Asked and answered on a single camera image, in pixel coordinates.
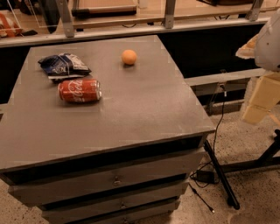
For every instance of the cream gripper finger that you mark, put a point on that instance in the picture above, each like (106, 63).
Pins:
(265, 96)
(247, 51)

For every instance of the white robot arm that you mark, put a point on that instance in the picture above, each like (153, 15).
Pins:
(264, 48)

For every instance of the black stand base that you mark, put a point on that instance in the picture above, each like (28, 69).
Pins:
(267, 159)

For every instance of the black power adapter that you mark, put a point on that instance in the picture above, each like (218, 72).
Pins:
(205, 176)

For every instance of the orange fruit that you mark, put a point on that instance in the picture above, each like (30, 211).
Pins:
(129, 57)

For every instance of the grey drawer cabinet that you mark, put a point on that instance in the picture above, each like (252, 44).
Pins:
(114, 161)

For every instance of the red Coca-Cola can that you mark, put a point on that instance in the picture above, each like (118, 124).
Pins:
(80, 90)

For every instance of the blue chip bag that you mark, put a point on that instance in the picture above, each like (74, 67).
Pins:
(64, 66)

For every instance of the orange white object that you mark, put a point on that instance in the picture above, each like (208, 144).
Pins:
(8, 28)

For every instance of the metal railing frame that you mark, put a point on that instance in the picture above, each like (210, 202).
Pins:
(159, 16)

